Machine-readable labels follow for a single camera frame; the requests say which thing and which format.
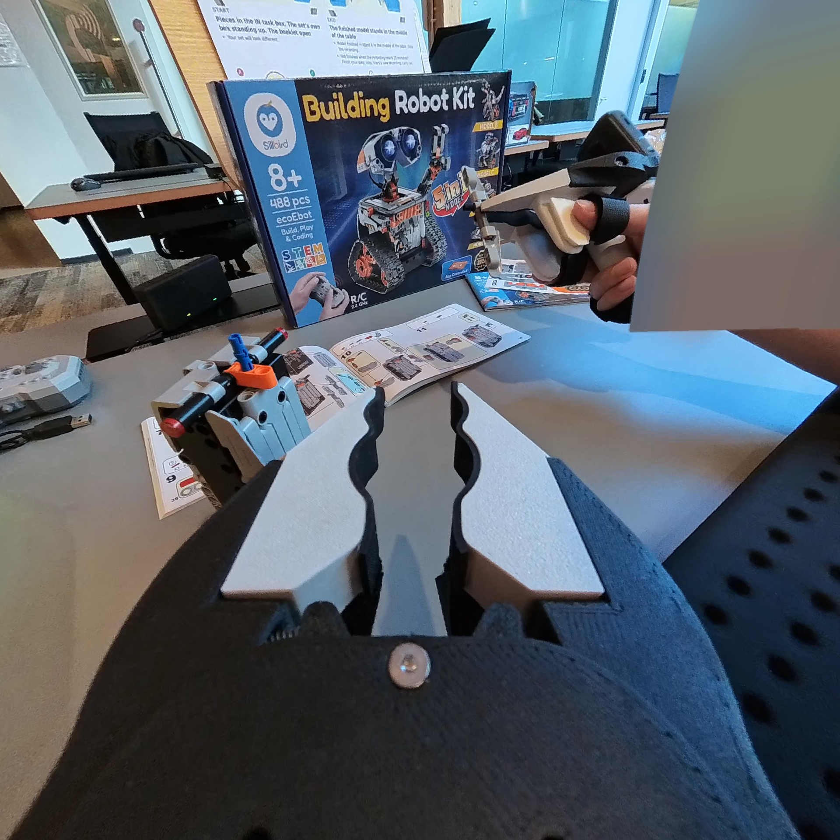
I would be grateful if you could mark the light grey building beam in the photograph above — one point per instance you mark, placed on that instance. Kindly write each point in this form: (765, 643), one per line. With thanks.
(474, 187)

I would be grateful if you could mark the black backpack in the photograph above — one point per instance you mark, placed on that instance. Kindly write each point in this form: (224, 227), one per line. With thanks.
(170, 151)

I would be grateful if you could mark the blue robot kit box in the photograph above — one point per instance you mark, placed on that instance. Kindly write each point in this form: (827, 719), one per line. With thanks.
(341, 262)

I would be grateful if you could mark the black box with green light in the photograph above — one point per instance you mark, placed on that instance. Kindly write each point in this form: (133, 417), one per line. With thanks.
(184, 295)

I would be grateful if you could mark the blue printed manual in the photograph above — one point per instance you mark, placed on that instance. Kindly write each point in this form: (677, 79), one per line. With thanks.
(525, 292)

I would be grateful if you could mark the black keyboard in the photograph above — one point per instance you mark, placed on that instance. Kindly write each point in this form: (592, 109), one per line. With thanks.
(151, 174)

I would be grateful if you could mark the grey brick robot model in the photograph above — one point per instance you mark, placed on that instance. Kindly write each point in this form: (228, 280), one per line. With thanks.
(216, 453)

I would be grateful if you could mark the black folding stand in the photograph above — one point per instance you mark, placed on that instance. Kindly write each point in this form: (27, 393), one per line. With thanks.
(459, 49)

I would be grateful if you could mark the grey desk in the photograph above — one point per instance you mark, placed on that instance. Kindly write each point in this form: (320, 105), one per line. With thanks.
(590, 407)

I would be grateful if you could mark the grey remote controller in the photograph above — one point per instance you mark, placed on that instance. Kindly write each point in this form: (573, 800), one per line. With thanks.
(46, 387)

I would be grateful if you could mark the open instruction booklet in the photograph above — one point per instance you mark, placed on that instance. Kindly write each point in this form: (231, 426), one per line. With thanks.
(426, 348)

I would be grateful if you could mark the person's right hand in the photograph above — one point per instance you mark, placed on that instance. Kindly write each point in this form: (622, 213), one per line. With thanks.
(620, 282)

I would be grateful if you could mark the black office chair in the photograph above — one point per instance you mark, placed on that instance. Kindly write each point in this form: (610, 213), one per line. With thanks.
(197, 229)

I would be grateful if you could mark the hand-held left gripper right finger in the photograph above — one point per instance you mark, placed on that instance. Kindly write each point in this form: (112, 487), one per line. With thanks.
(525, 525)

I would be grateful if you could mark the small toy box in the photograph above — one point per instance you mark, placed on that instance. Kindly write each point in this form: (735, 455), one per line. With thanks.
(522, 111)

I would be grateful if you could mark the person's right forearm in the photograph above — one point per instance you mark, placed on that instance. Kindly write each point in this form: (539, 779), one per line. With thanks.
(800, 354)

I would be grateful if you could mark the black computer mouse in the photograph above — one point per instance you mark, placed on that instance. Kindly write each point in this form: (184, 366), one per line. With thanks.
(86, 184)

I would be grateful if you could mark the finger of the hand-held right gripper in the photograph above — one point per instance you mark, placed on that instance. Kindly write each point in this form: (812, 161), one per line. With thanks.
(518, 225)
(531, 190)

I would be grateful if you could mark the white instruction poster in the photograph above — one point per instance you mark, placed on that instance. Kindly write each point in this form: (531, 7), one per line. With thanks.
(295, 39)

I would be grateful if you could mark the framed wall picture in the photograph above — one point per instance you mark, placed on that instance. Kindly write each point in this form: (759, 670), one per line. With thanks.
(92, 46)

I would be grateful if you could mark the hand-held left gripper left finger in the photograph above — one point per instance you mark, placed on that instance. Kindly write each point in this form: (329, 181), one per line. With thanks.
(295, 525)

